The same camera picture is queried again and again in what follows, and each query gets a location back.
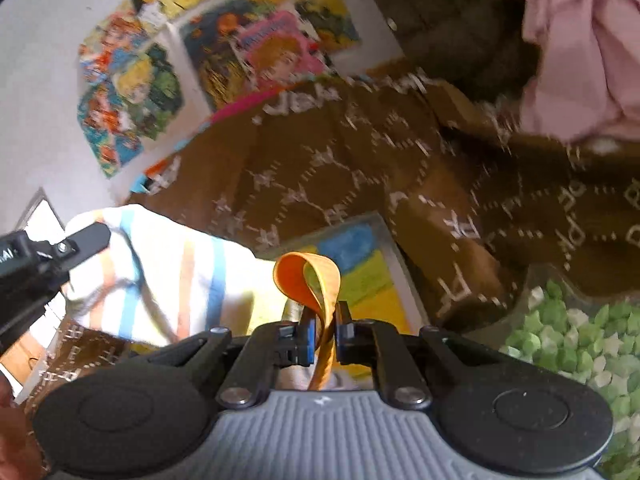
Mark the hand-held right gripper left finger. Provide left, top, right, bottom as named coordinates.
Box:
left=119, top=306, right=319, bottom=409

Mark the orange strap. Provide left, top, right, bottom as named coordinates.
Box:
left=273, top=252, right=342, bottom=392

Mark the brown quilted jacket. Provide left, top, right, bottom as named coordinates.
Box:
left=349, top=0, right=547, bottom=107

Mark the shallow box with cartoon picture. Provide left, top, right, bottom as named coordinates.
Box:
left=252, top=211, right=427, bottom=397

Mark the pink cloth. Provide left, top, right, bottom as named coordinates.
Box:
left=504, top=0, right=640, bottom=144

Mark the yellow and dark wall poster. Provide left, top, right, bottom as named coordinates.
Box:
left=179, top=0, right=362, bottom=112

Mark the white sock with coloured stripes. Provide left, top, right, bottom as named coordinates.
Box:
left=60, top=205, right=292, bottom=347

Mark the window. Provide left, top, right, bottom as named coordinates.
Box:
left=7, top=187, right=68, bottom=241

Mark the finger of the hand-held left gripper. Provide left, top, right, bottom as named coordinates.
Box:
left=55, top=223, right=112, bottom=269

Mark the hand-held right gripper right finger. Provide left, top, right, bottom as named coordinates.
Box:
left=334, top=300, right=507, bottom=410

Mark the green cartoon wall poster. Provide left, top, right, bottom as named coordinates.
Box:
left=112, top=42, right=184, bottom=142

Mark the orange and blue cartoon poster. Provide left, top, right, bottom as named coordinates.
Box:
left=76, top=77, right=147, bottom=179

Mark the pink cartoon face poster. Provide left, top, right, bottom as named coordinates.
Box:
left=234, top=10, right=327, bottom=87

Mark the brown and orange printed blanket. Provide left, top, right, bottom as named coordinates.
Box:
left=15, top=57, right=640, bottom=411

